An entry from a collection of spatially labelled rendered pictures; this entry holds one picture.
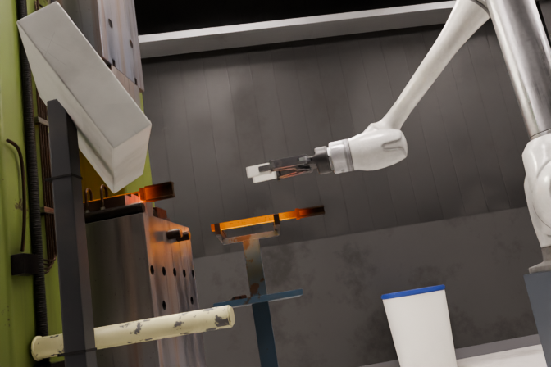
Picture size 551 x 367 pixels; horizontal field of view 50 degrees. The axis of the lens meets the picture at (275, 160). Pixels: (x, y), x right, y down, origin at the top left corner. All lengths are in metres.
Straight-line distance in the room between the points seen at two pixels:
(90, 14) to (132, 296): 0.80
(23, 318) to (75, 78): 0.59
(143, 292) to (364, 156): 0.67
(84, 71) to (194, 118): 3.98
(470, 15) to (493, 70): 4.04
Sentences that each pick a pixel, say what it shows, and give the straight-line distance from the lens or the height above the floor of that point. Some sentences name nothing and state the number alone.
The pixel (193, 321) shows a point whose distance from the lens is 1.27.
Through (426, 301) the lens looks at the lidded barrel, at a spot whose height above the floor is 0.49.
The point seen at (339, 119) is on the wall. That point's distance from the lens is 5.10.
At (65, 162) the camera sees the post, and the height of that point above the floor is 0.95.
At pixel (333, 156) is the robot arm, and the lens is 1.60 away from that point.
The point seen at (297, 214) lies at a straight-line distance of 2.08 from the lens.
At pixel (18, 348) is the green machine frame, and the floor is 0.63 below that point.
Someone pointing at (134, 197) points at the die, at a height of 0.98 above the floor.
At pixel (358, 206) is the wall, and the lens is 4.94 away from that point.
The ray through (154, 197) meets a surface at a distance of 1.73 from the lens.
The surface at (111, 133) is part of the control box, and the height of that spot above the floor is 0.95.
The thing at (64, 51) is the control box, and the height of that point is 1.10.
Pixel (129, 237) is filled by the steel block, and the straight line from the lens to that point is 1.58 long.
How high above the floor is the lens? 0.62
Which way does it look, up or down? 14 degrees up
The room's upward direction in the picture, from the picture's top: 10 degrees counter-clockwise
